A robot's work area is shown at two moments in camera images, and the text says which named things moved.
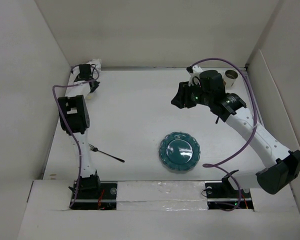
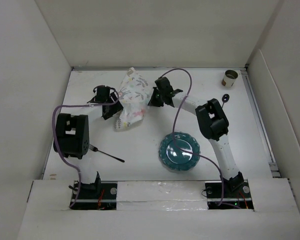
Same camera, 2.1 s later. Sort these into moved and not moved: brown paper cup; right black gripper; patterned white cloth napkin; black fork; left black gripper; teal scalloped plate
Moved: left black gripper; patterned white cloth napkin; right black gripper
Not moved: teal scalloped plate; brown paper cup; black fork
